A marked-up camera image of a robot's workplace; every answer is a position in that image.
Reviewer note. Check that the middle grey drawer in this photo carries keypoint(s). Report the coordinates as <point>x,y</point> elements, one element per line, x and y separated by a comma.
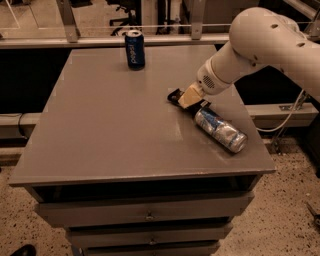
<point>153,235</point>

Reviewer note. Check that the blue upright soda can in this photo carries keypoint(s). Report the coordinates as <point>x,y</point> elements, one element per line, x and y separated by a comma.
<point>134,45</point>

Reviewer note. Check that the black shoe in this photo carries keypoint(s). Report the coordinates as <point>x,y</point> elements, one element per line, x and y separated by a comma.
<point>26,250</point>

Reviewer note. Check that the top grey drawer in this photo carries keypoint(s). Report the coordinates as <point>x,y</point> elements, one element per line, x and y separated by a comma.
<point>103,213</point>

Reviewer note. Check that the black office chair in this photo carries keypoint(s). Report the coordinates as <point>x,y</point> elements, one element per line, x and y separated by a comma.
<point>132,11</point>

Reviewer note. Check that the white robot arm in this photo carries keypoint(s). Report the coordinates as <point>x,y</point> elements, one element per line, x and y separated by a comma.
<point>258,38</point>

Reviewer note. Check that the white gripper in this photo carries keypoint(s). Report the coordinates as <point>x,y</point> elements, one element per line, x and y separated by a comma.
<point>207,81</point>

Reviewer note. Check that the black rxbar chocolate bar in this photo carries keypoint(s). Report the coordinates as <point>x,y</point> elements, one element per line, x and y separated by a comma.
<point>174,96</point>

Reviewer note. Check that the bottom grey drawer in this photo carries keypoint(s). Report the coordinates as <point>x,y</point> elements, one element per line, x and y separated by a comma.
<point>199,248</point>

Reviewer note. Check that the grey drawer cabinet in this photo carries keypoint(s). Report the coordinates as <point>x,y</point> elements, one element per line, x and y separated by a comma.
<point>108,133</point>

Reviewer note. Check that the silver blue redbull can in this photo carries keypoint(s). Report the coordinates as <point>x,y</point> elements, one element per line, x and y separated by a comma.
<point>226,134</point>

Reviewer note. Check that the grey drawer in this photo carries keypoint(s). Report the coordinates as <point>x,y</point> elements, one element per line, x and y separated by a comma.
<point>153,235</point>
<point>199,248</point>
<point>103,213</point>

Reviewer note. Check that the grey metal rail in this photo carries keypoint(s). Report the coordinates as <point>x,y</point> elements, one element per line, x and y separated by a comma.
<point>112,41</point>

